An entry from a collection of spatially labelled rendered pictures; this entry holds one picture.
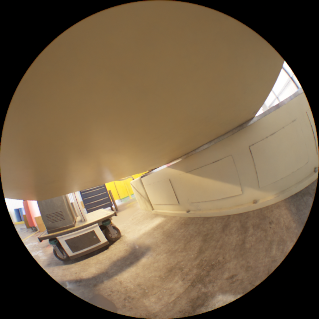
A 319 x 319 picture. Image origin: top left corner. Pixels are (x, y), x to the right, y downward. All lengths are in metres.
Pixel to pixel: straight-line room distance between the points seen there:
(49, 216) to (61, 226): 0.15
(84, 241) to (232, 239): 1.10
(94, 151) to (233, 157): 0.71
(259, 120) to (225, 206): 0.68
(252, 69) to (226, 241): 0.69
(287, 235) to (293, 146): 0.51
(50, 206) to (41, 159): 0.94
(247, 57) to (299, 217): 0.72
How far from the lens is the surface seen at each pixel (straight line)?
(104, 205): 2.73
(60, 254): 1.23
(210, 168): 0.75
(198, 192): 0.86
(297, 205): 0.83
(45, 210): 1.13
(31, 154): 0.17
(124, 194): 4.03
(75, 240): 1.05
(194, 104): 0.15
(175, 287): 0.59
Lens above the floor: 0.53
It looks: 8 degrees up
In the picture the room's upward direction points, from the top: 22 degrees counter-clockwise
